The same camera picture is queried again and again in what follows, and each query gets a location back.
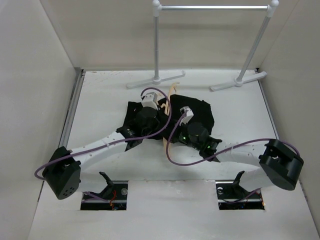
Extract beige plastic hanger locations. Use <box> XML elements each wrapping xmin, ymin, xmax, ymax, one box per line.
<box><xmin>160</xmin><ymin>82</ymin><xmax>180</xmax><ymax>154</ymax></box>

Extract black trousers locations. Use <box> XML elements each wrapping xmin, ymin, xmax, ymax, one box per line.
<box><xmin>123</xmin><ymin>94</ymin><xmax>215</xmax><ymax>140</ymax></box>

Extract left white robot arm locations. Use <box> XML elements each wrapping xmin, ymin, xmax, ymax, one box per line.
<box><xmin>42</xmin><ymin>106</ymin><xmax>163</xmax><ymax>200</ymax></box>

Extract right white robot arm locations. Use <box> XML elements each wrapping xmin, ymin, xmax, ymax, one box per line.
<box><xmin>178</xmin><ymin>122</ymin><xmax>304</xmax><ymax>198</ymax></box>

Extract white metal clothes rack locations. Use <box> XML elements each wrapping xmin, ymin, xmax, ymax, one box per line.
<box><xmin>125</xmin><ymin>0</ymin><xmax>280</xmax><ymax>92</ymax></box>

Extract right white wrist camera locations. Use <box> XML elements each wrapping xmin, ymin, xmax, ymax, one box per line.
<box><xmin>179</xmin><ymin>106</ymin><xmax>194</xmax><ymax>126</ymax></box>

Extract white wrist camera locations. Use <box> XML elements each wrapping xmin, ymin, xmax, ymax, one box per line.
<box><xmin>141</xmin><ymin>92</ymin><xmax>158</xmax><ymax>110</ymax></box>
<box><xmin>179</xmin><ymin>106</ymin><xmax>194</xmax><ymax>126</ymax></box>

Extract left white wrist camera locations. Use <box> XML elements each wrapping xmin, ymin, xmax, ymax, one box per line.
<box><xmin>141</xmin><ymin>92</ymin><xmax>158</xmax><ymax>110</ymax></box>

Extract aluminium side rail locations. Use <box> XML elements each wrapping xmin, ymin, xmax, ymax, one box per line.
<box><xmin>58</xmin><ymin>67</ymin><xmax>86</xmax><ymax>148</ymax></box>

